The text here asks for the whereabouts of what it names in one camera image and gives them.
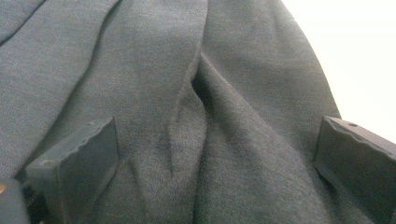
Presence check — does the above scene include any dark grey garment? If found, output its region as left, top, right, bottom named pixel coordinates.
left=0, top=0, right=376, bottom=224

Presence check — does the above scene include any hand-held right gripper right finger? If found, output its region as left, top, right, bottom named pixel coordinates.
left=313, top=116, right=396, bottom=224

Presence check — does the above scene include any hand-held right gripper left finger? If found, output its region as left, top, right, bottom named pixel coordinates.
left=25, top=117, right=121, bottom=224

